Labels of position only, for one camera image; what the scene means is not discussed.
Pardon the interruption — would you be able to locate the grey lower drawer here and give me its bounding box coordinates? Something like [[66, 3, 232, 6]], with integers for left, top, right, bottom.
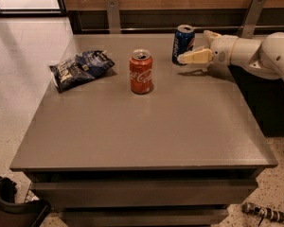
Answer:
[[60, 209, 228, 227]]

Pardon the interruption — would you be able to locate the red Coca-Cola can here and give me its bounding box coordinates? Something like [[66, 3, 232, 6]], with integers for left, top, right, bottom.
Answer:
[[130, 48, 152, 95]]

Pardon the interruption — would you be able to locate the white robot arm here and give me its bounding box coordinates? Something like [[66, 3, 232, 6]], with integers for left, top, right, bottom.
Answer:
[[178, 30, 284, 82]]

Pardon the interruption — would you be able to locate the metal rail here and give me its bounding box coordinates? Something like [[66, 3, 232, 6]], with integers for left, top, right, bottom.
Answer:
[[72, 26, 284, 35]]

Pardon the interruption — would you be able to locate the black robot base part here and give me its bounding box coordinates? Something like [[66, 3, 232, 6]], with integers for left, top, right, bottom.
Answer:
[[0, 176, 51, 227]]

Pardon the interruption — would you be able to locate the blue Pepsi can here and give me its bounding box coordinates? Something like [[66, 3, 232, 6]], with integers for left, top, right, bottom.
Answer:
[[172, 25, 195, 65]]

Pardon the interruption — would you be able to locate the grey drawer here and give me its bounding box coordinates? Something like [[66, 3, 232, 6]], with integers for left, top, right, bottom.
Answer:
[[60, 209, 228, 227], [32, 180, 257, 209]]

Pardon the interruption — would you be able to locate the left metal bracket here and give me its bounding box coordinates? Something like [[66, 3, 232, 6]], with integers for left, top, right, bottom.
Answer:
[[105, 0, 121, 34]]

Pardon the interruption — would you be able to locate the grey upper drawer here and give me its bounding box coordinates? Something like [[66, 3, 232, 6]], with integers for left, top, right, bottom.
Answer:
[[32, 180, 257, 209]]

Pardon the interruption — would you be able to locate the right metal bracket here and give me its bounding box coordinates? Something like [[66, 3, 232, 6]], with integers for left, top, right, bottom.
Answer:
[[237, 0, 266, 39]]

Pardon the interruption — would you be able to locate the blue chip bag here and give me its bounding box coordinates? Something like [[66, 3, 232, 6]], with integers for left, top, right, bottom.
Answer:
[[49, 50, 115, 93]]

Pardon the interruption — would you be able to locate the black white striped cable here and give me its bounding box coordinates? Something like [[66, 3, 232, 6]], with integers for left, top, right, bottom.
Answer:
[[241, 201, 284, 226]]

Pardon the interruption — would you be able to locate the metal bracket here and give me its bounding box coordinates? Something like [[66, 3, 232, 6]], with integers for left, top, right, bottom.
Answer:
[[237, 0, 266, 39], [105, 0, 121, 34]]

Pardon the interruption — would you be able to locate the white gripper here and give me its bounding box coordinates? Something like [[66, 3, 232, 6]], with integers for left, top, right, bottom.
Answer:
[[177, 30, 238, 66]]

